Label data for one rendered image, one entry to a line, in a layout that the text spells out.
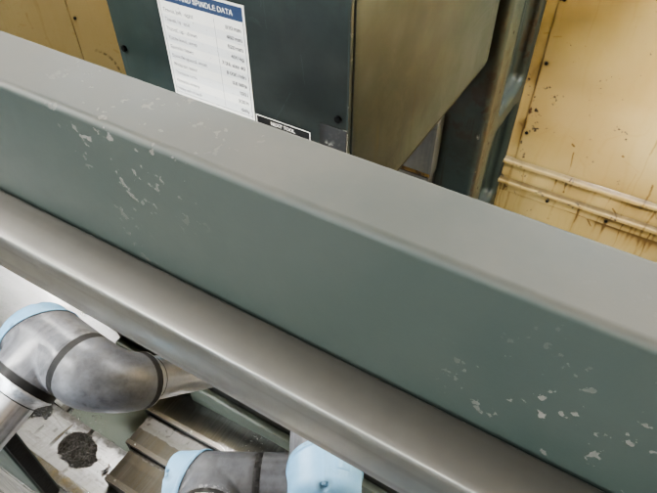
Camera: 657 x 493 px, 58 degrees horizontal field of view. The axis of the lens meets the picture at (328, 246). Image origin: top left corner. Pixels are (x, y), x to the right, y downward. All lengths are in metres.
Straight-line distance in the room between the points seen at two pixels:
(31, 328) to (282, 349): 0.79
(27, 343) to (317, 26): 0.65
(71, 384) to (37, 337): 0.10
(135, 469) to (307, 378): 1.53
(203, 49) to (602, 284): 0.80
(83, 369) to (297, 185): 0.77
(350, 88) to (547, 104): 1.16
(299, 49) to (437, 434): 0.64
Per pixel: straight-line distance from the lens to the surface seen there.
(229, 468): 0.72
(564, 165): 2.00
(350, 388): 0.27
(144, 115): 0.28
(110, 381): 0.98
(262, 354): 0.28
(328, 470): 0.60
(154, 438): 1.80
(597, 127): 1.91
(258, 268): 0.27
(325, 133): 0.87
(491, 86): 1.52
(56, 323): 1.04
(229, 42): 0.90
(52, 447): 1.96
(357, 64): 0.80
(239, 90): 0.93
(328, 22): 0.79
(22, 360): 1.04
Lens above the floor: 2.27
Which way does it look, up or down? 45 degrees down
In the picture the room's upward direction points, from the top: straight up
